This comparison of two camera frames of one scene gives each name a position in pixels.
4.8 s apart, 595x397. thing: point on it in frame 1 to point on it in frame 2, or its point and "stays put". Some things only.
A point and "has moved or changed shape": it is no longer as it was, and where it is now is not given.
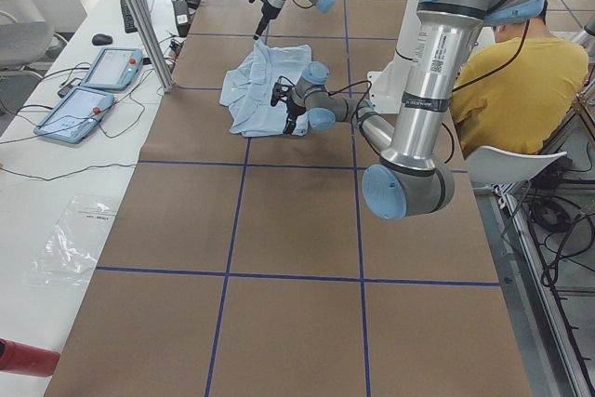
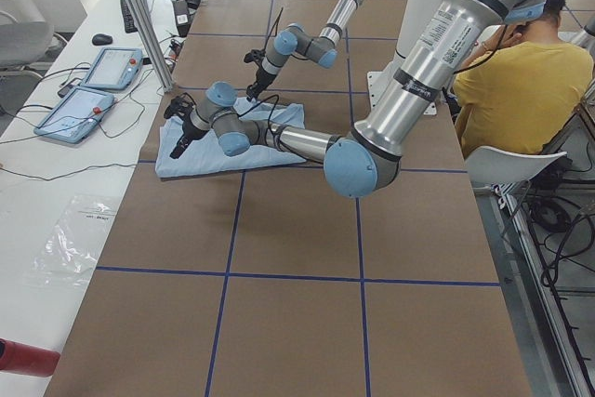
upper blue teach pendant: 114,69 stays put
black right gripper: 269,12 to 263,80
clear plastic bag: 69,254 stays put
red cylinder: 27,359 stays put
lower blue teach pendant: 76,116 stays put
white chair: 500,166 stays put
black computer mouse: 102,39 stays put
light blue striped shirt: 247,89 has moved or changed shape
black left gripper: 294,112 to 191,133
